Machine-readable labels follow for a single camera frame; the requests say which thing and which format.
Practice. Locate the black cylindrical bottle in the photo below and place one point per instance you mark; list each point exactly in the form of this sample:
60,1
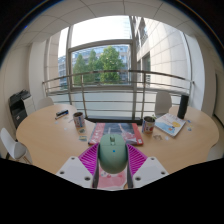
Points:
183,106

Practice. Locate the small blue sticker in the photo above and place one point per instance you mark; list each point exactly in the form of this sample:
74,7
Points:
189,129

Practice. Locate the black office printer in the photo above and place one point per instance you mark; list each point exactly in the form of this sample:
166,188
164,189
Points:
20,106

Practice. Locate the mint green computer mouse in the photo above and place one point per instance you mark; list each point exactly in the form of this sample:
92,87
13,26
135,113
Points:
112,155

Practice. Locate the white chair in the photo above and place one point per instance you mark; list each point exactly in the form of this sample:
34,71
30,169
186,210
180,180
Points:
45,102
163,102
11,145
216,151

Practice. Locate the round pink mouse pad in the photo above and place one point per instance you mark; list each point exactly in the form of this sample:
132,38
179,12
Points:
111,181

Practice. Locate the light blue illustrated book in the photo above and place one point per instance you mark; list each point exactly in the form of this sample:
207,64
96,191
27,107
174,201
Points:
170,124

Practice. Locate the red magazine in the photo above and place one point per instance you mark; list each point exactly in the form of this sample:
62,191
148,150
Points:
128,130

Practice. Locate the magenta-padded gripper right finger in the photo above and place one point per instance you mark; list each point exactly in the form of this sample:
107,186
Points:
150,169

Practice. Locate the red patterned can planter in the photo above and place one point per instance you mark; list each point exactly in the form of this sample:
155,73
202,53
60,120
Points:
148,125

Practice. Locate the metal window railing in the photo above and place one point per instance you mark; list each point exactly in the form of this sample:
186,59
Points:
110,87

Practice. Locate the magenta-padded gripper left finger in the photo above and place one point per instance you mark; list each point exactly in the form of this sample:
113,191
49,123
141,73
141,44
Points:
71,170

